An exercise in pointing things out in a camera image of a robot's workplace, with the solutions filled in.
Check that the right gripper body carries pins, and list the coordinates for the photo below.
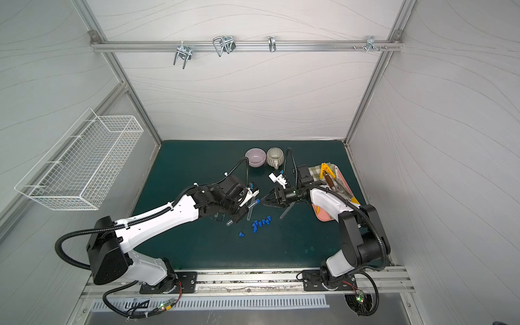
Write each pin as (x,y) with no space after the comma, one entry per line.
(280,196)

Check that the green table mat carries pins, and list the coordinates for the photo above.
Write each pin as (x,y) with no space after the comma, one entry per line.
(300,240)

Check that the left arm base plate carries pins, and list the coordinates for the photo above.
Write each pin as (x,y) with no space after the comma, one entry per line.
(181,282)

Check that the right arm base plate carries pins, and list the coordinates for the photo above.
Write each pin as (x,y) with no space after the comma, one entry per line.
(315,280)

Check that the metal clamp one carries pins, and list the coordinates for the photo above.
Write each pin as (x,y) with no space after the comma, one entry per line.
(183,54)

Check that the purple bowl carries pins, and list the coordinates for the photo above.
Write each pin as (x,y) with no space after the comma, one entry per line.
(256,157)

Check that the metal clamp two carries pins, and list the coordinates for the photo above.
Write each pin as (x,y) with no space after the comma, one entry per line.
(224,44)

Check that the test tube nine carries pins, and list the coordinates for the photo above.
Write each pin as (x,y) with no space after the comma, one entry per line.
(253,204)

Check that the brown handled utensil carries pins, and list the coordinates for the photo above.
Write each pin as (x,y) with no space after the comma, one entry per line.
(329,181)

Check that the metal clamp three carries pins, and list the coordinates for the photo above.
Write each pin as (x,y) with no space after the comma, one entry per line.
(272,44)

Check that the grey ribbed mug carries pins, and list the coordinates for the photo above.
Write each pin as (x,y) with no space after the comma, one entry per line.
(275,157)

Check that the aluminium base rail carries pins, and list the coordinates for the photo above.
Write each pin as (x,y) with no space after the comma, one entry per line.
(250,282)

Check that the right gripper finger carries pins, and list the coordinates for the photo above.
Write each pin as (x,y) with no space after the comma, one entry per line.
(271,196)
(273,205)

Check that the test tube ten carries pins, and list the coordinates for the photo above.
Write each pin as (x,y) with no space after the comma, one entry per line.
(287,211)

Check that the white wire basket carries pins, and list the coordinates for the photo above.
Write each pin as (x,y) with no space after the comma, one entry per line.
(78,171)

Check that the metal clamp four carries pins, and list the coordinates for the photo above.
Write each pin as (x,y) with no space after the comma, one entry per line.
(369,46)

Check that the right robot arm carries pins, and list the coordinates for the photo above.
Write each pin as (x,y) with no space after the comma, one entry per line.
(362,238)

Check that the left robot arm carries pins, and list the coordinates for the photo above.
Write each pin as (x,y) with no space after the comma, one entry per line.
(111,249)

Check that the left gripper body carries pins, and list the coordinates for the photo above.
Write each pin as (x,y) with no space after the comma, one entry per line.
(240,199)

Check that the aluminium cross bar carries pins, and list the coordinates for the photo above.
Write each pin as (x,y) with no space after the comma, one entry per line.
(241,46)

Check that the yellow tongs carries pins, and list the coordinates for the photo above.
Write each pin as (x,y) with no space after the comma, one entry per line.
(325,170)

